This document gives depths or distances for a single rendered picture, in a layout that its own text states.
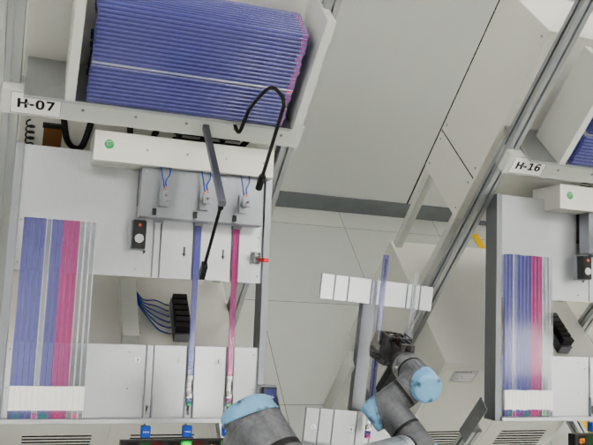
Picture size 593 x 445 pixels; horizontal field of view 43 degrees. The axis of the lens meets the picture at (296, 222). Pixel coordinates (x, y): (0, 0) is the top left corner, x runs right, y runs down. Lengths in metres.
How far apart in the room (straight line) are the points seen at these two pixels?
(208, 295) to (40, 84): 0.98
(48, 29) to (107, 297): 0.89
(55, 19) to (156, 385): 0.98
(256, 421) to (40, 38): 1.12
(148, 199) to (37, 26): 0.52
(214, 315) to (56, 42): 1.01
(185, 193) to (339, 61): 1.85
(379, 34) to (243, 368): 2.08
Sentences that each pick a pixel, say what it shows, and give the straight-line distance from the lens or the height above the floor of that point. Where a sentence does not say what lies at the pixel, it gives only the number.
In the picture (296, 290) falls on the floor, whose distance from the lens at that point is 3.70.
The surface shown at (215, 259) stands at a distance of 2.14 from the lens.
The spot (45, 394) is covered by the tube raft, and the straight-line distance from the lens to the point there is 2.07.
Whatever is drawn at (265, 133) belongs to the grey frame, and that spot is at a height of 1.34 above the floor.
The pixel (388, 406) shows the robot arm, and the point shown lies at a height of 1.08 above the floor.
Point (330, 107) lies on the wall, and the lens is 3.90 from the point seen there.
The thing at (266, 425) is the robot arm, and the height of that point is 1.19.
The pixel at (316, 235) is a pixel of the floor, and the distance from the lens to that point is 4.07.
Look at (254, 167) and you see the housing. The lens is 2.12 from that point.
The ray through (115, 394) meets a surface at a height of 0.76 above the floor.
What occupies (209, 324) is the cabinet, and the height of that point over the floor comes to 0.62.
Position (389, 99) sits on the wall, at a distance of 3.97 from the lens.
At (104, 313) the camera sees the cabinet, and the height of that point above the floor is 0.62.
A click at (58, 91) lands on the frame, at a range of 1.99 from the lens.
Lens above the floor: 2.39
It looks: 35 degrees down
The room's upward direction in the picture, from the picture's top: 19 degrees clockwise
